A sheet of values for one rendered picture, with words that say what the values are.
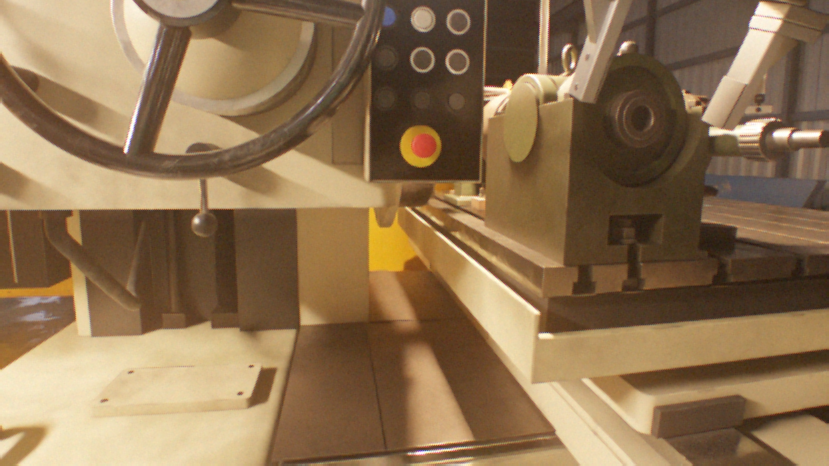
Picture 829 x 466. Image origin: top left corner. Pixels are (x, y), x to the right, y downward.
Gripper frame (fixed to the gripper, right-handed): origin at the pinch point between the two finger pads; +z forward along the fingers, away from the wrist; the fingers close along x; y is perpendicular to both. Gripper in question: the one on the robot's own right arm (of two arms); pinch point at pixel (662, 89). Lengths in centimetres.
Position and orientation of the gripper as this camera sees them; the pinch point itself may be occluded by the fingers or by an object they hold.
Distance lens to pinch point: 40.5
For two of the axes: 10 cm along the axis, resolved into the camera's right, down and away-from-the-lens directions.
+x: 9.8, 1.3, 1.4
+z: -1.8, 8.5, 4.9
